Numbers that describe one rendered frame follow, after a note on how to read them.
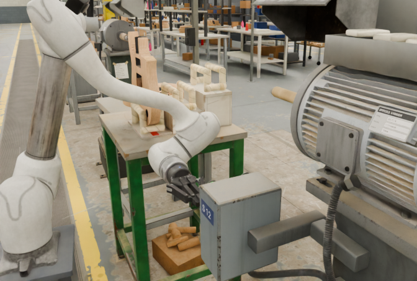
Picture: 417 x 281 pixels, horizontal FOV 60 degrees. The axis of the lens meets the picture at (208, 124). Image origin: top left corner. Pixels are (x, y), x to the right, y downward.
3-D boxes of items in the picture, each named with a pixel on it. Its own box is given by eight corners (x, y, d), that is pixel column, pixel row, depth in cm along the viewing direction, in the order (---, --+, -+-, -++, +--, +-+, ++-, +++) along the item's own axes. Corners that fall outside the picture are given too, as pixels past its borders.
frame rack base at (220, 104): (232, 124, 179) (233, 90, 173) (205, 129, 173) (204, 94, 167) (208, 111, 202) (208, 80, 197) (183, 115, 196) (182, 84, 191)
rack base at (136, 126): (174, 134, 167) (173, 132, 167) (141, 139, 161) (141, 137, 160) (156, 118, 190) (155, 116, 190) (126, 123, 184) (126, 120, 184)
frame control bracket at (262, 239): (326, 231, 84) (327, 216, 83) (256, 255, 76) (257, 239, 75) (314, 222, 87) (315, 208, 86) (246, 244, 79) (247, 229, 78)
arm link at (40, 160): (1, 216, 128) (17, 187, 148) (50, 221, 133) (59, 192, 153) (35, -6, 109) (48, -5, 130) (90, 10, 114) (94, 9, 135)
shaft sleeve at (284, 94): (312, 102, 92) (313, 113, 93) (322, 98, 93) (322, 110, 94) (271, 87, 107) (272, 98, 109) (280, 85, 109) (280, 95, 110)
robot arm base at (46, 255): (-8, 286, 110) (-12, 271, 108) (6, 242, 130) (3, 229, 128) (56, 272, 115) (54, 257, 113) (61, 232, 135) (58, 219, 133)
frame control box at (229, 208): (336, 317, 78) (350, 213, 69) (251, 358, 69) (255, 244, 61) (270, 250, 99) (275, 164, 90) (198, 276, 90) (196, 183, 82)
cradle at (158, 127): (166, 130, 167) (165, 124, 166) (142, 134, 163) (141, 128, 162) (164, 128, 170) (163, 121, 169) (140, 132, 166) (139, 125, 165)
